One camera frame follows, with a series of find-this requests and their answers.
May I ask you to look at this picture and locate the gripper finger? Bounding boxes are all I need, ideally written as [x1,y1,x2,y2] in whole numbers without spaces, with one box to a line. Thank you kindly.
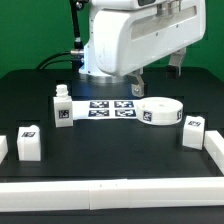
[166,48,186,78]
[127,68,147,97]

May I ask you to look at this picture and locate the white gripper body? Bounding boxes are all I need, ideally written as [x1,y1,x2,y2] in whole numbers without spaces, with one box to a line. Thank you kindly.
[93,0,206,76]

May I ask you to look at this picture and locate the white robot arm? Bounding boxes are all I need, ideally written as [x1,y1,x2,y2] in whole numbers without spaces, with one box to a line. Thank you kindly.
[79,0,206,97]

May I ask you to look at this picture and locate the white marker sheet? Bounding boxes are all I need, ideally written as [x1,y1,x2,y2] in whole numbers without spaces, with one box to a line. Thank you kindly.
[72,100,137,120]

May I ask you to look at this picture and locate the white right barrier block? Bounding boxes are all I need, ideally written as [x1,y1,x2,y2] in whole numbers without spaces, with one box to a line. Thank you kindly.
[204,130,224,175]

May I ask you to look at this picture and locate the white barrier block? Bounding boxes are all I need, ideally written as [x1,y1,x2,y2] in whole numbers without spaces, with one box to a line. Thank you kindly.
[204,130,224,175]
[0,135,8,164]

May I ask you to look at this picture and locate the white left barrier block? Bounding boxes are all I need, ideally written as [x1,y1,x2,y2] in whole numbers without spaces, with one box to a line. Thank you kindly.
[0,135,8,164]

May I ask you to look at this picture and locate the black cables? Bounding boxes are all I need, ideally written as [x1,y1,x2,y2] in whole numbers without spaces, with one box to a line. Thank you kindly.
[35,49,84,70]

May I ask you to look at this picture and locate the white front barrier rail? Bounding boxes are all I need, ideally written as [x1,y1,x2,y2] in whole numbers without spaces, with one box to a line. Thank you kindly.
[0,177,224,212]

